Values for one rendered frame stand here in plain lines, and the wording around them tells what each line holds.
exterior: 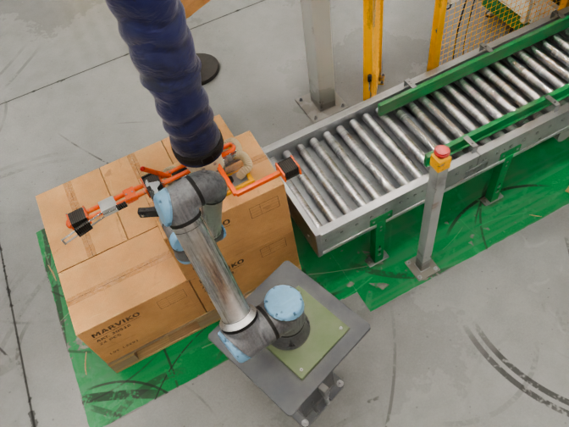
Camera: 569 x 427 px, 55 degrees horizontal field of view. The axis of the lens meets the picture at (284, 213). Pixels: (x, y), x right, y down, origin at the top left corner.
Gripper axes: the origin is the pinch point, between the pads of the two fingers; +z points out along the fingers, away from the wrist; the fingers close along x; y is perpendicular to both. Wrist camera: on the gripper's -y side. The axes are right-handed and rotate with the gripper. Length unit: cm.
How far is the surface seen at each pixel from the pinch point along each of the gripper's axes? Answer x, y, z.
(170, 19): 78, 32, -11
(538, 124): -49, 202, -38
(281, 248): -67, 47, -20
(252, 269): -74, 29, -19
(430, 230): -65, 119, -55
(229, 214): -17.2, 26.5, -21.2
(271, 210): -28, 46, -22
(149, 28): 79, 24, -11
